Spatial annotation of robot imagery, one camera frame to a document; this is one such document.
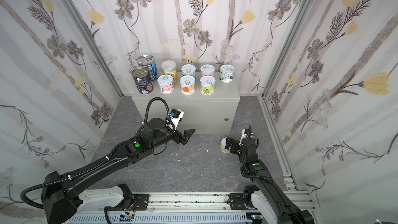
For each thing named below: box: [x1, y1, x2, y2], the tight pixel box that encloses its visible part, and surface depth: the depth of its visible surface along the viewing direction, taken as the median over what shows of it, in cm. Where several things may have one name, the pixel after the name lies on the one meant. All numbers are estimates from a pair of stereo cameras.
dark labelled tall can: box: [131, 67, 154, 95], surface depth 70 cm
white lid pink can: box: [157, 74, 175, 94], surface depth 73 cm
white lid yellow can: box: [220, 136, 231, 154], surface depth 91 cm
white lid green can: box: [199, 75, 217, 96], surface depth 73 cm
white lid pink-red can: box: [200, 63, 216, 77], surface depth 80 cm
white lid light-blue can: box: [180, 64, 197, 78], surface depth 79 cm
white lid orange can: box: [179, 74, 196, 96], surface depth 73 cm
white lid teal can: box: [219, 64, 235, 83], surface depth 79 cm
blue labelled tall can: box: [136, 53, 159, 82], surface depth 76 cm
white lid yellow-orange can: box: [160, 60, 178, 82], surface depth 77 cm
